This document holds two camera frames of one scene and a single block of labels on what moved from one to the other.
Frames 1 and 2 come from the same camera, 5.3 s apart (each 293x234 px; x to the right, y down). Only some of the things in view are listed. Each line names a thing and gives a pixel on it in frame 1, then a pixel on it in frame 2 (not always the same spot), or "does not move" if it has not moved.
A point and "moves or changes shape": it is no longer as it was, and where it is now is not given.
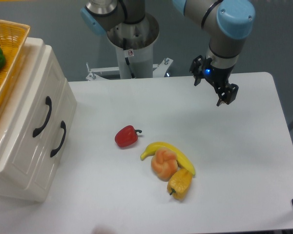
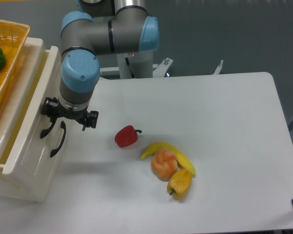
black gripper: x=219 y=77 → x=78 y=115
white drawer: x=15 y=140 moves or changes shape
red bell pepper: x=126 y=136 does not move
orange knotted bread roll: x=164 y=164 does not move
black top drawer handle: x=48 y=101 → x=45 y=131
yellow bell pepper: x=178 y=184 does not move
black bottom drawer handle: x=63 y=126 does not move
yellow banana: x=151 y=149 does not move
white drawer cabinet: x=29 y=137 does not move
